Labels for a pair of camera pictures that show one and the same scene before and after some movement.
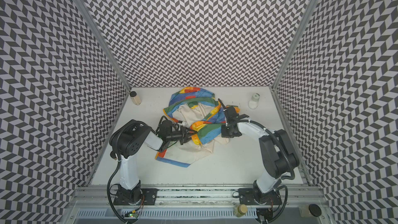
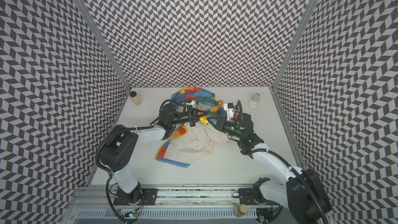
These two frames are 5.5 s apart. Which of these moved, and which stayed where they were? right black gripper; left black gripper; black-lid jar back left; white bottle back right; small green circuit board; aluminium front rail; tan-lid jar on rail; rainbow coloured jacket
Moved: rainbow coloured jacket; left black gripper; right black gripper
Stayed: black-lid jar back left; aluminium front rail; small green circuit board; tan-lid jar on rail; white bottle back right
